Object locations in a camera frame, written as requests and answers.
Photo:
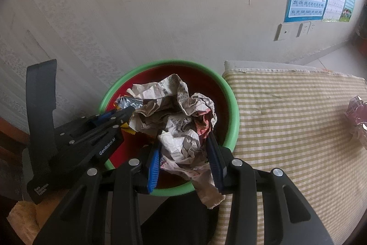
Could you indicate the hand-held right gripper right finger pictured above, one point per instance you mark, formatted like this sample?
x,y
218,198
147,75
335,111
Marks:
x,y
215,164

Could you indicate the red bin with green rim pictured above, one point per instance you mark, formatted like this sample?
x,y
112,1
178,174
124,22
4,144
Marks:
x,y
200,81

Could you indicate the person's left forearm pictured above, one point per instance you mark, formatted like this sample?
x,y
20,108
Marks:
x,y
23,216

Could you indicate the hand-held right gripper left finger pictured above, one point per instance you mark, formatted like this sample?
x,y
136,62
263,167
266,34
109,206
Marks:
x,y
153,170

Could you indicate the checked yellow mat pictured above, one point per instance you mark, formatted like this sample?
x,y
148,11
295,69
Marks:
x,y
286,118

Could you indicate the brown wooden furniture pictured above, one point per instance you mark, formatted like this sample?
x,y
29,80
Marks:
x,y
11,141

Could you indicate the foil snack wrapper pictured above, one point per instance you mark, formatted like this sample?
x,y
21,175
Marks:
x,y
129,103

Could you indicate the newspaper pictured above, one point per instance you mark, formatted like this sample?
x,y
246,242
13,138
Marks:
x,y
180,150
160,96

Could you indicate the white wall socket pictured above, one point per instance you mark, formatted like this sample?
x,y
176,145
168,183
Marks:
x,y
304,29
279,32

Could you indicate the pink plastic wrapper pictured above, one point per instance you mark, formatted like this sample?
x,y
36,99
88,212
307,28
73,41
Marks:
x,y
357,116

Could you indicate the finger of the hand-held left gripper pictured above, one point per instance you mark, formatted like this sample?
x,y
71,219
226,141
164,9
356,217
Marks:
x,y
100,134
109,114

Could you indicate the person's dark trouser leg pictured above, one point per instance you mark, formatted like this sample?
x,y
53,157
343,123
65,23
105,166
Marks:
x,y
177,222

